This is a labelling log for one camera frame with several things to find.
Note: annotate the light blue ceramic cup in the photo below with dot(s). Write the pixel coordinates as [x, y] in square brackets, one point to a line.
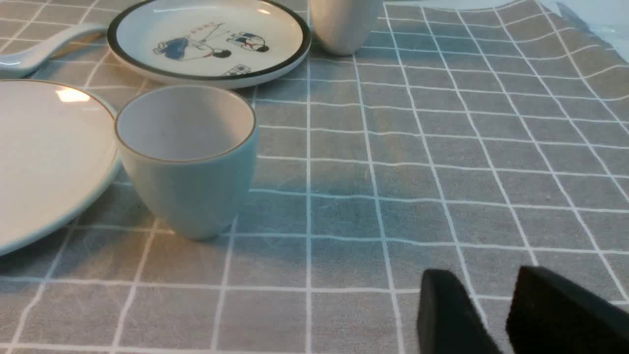
[190, 152]

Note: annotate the light blue ceramic plate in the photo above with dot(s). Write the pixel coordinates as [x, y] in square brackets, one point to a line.
[58, 155]

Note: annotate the white plate with cartoon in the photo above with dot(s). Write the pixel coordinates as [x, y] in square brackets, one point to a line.
[229, 44]

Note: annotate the white cup black rim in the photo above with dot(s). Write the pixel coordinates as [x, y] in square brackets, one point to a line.
[343, 26]

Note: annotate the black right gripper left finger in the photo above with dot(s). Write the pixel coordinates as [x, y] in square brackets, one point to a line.
[447, 321]

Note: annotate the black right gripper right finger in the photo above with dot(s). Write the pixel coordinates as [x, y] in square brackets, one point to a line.
[551, 314]

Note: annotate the white ceramic spoon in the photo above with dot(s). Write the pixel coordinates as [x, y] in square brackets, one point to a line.
[18, 65]

